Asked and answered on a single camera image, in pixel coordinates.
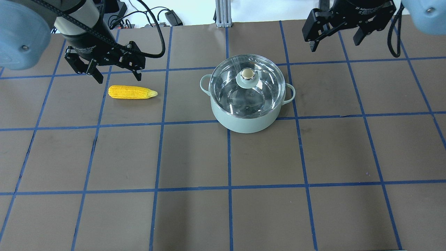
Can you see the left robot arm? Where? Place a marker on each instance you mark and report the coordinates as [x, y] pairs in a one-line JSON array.
[[25, 35]]

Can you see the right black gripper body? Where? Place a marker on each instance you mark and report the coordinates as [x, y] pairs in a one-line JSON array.
[[362, 7]]

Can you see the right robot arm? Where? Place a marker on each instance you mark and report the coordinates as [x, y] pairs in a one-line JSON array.
[[428, 16]]

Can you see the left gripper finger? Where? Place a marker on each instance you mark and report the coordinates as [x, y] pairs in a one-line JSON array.
[[81, 67], [131, 61]]

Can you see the black power adapter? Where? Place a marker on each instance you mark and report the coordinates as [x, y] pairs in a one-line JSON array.
[[173, 18]]

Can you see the light green pot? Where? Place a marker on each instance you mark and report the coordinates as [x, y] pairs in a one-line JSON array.
[[246, 126]]

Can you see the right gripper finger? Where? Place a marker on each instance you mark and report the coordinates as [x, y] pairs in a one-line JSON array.
[[319, 25], [366, 27]]

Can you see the yellow corn cob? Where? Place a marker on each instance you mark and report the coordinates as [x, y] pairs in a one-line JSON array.
[[130, 92]]

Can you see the glass pot lid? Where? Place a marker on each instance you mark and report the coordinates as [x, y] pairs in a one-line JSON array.
[[247, 86]]

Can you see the aluminium frame post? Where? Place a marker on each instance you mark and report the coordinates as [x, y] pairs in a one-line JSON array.
[[223, 18]]

